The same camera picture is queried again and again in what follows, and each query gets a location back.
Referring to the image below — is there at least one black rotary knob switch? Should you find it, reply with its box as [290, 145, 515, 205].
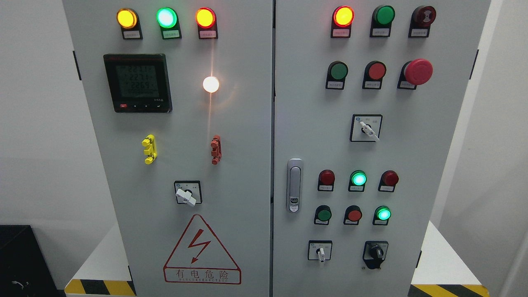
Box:
[362, 241, 389, 269]

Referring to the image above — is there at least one grey electrical control cabinet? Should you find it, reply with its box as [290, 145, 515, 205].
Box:
[63, 0, 490, 297]

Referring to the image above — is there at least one red terminal connector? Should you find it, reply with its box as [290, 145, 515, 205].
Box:
[210, 135, 222, 165]

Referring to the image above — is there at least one dark red indicator left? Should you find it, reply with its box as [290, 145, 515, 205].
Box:
[318, 170, 335, 191]

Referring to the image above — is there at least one dark red indicator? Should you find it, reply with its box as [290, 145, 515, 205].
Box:
[378, 170, 399, 193]
[318, 170, 335, 191]

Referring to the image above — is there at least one white glowing lamp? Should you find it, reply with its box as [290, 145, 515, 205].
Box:
[202, 75, 219, 94]

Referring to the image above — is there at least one green push button lower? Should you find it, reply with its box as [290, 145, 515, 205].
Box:
[313, 205, 332, 225]

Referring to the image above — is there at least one green push button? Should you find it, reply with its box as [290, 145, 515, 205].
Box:
[325, 61, 348, 90]
[313, 205, 332, 225]

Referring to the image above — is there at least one green lit indicator middle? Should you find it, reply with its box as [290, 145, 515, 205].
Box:
[348, 170, 367, 192]

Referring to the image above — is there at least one green lit indicator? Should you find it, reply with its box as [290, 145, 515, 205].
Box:
[156, 7, 182, 40]
[348, 170, 367, 192]

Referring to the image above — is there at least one green push button upper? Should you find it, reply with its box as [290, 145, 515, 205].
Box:
[325, 61, 348, 90]

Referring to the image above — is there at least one red push button lower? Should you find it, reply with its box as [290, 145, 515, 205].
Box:
[343, 205, 363, 225]

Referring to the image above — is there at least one red push button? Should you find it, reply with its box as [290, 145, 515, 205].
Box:
[343, 205, 363, 225]
[362, 61, 387, 90]

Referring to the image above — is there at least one yellow terminal connector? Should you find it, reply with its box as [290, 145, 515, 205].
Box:
[141, 134, 157, 164]

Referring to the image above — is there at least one red electric hazard warning sticker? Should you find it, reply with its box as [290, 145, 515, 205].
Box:
[163, 214, 242, 285]

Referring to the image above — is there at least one dark red indicator right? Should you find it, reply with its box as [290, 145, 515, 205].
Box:
[378, 170, 399, 193]

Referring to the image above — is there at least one green lit button lower right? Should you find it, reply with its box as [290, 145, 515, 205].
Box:
[372, 205, 391, 226]

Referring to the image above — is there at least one red push button upper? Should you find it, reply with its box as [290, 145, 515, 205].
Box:
[362, 61, 387, 90]

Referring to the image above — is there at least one black digital power meter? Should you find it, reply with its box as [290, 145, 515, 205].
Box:
[103, 53, 173, 113]

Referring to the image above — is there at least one red-orange indicator light left door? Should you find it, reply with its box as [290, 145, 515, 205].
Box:
[196, 7, 218, 39]

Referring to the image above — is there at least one red lit indicator right door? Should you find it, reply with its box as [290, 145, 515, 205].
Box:
[330, 5, 355, 39]

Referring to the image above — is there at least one green lit indicator top left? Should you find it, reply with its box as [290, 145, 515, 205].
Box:
[156, 7, 182, 40]

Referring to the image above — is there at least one red emergency stop mushroom button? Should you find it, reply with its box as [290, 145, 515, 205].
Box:
[397, 58, 433, 90]

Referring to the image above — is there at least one green unlit indicator top right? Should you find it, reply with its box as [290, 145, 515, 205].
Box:
[370, 5, 395, 38]

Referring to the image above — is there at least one yellow indicator light top left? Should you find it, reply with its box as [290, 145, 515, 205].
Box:
[116, 7, 143, 40]

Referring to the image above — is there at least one red buzzer alarm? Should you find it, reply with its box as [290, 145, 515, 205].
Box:
[408, 5, 437, 38]

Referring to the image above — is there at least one white platform with hazard stripes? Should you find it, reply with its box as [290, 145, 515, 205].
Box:
[65, 222, 490, 297]

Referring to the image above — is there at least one black box lower left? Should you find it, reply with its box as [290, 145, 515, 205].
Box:
[0, 224, 60, 297]

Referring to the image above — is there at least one silver door handle lock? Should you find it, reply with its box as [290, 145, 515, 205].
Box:
[286, 158, 304, 214]

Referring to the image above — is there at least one white selector switch left door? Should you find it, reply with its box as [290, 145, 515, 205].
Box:
[174, 180, 203, 207]

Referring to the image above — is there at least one white selector switch upper right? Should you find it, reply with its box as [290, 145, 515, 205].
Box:
[349, 113, 383, 142]

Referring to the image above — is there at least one white selector switch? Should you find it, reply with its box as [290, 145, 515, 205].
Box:
[307, 240, 332, 263]
[349, 113, 383, 142]

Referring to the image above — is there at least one white selector switch lower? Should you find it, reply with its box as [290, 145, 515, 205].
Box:
[307, 240, 332, 263]

